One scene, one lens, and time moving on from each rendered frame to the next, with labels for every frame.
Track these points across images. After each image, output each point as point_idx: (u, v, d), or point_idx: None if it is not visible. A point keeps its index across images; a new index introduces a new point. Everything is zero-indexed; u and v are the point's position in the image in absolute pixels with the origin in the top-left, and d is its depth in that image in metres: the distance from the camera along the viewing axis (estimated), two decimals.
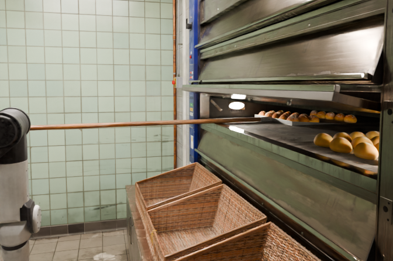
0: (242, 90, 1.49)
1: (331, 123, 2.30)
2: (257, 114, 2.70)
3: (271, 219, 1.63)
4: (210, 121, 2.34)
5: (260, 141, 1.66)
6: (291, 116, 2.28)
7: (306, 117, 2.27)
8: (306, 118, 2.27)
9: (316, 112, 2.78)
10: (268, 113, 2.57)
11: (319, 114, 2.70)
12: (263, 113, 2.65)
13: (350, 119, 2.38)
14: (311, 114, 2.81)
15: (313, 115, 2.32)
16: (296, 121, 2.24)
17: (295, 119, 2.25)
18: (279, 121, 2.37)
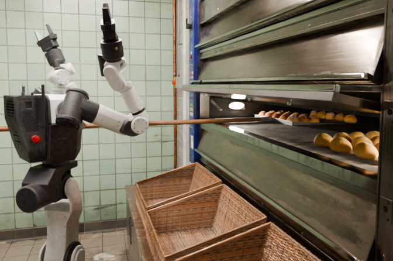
0: (242, 90, 1.49)
1: (331, 123, 2.30)
2: (257, 114, 2.70)
3: (271, 219, 1.63)
4: (210, 121, 2.34)
5: (260, 141, 1.66)
6: (291, 116, 2.28)
7: (306, 117, 2.27)
8: (306, 118, 2.27)
9: (316, 112, 2.78)
10: (268, 113, 2.57)
11: (319, 114, 2.70)
12: (263, 113, 2.65)
13: (350, 119, 2.38)
14: (311, 114, 2.81)
15: (313, 115, 2.32)
16: (296, 121, 2.24)
17: (295, 119, 2.25)
18: (279, 121, 2.37)
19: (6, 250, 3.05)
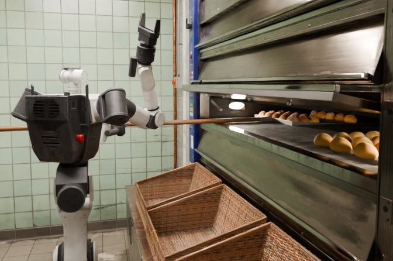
0: (242, 90, 1.49)
1: (331, 123, 2.30)
2: (257, 114, 2.70)
3: (271, 219, 1.63)
4: (210, 121, 2.34)
5: (260, 141, 1.66)
6: (291, 116, 2.28)
7: (306, 117, 2.27)
8: (306, 118, 2.27)
9: (316, 112, 2.78)
10: (268, 113, 2.57)
11: (319, 114, 2.70)
12: (263, 113, 2.65)
13: (350, 119, 2.38)
14: (311, 114, 2.81)
15: (313, 115, 2.32)
16: (296, 121, 2.24)
17: (295, 119, 2.25)
18: (279, 121, 2.37)
19: (6, 250, 3.05)
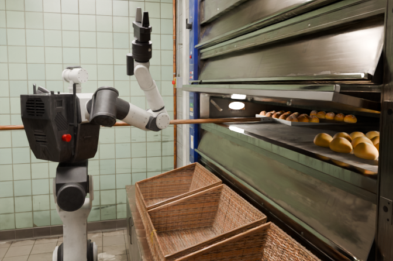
0: (242, 90, 1.49)
1: (331, 123, 2.29)
2: (257, 114, 2.71)
3: (271, 219, 1.63)
4: (209, 121, 2.35)
5: (260, 141, 1.66)
6: (290, 116, 2.28)
7: (306, 117, 2.27)
8: (305, 118, 2.26)
9: (316, 112, 2.78)
10: (269, 113, 2.57)
11: (319, 114, 2.70)
12: (264, 113, 2.65)
13: (350, 119, 2.38)
14: (311, 114, 2.81)
15: (313, 115, 2.31)
16: (295, 121, 2.24)
17: (293, 119, 2.25)
18: (279, 121, 2.36)
19: (6, 250, 3.05)
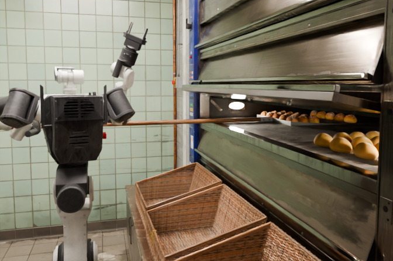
0: (242, 90, 1.49)
1: (332, 123, 2.27)
2: (258, 114, 2.70)
3: (271, 219, 1.63)
4: (209, 121, 2.36)
5: (260, 141, 1.66)
6: (290, 116, 2.27)
7: (306, 117, 2.26)
8: (305, 118, 2.25)
9: (316, 112, 2.78)
10: (269, 113, 2.56)
11: (319, 114, 2.70)
12: (264, 113, 2.65)
13: (350, 119, 2.38)
14: (311, 114, 2.81)
15: (313, 115, 2.30)
16: (295, 121, 2.23)
17: (293, 119, 2.24)
18: (279, 121, 2.36)
19: (6, 250, 3.05)
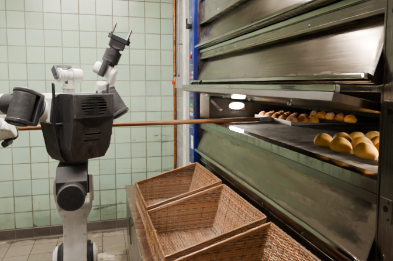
0: (242, 90, 1.49)
1: (331, 123, 2.29)
2: (257, 114, 2.70)
3: (271, 219, 1.63)
4: (209, 121, 2.34)
5: (260, 141, 1.66)
6: (290, 116, 2.28)
7: (306, 117, 2.27)
8: (305, 118, 2.26)
9: (316, 112, 2.78)
10: (268, 113, 2.56)
11: (319, 114, 2.70)
12: (263, 113, 2.65)
13: (350, 119, 2.38)
14: (311, 114, 2.81)
15: (313, 115, 2.31)
16: (296, 121, 2.24)
17: (293, 119, 2.24)
18: (279, 121, 2.36)
19: (6, 250, 3.05)
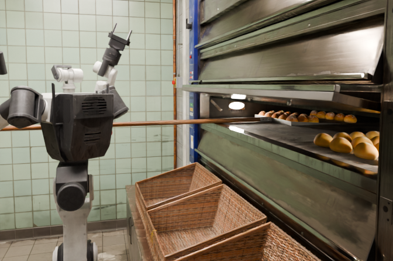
0: (242, 90, 1.49)
1: (331, 123, 2.29)
2: (257, 114, 2.70)
3: (271, 219, 1.63)
4: (209, 121, 2.34)
5: (260, 141, 1.66)
6: (290, 116, 2.28)
7: (306, 117, 2.27)
8: (305, 118, 2.26)
9: (316, 112, 2.78)
10: (268, 113, 2.56)
11: (319, 114, 2.70)
12: (263, 113, 2.65)
13: (350, 119, 2.38)
14: (311, 114, 2.81)
15: (313, 115, 2.31)
16: (296, 121, 2.24)
17: (293, 119, 2.24)
18: (279, 121, 2.36)
19: (6, 250, 3.05)
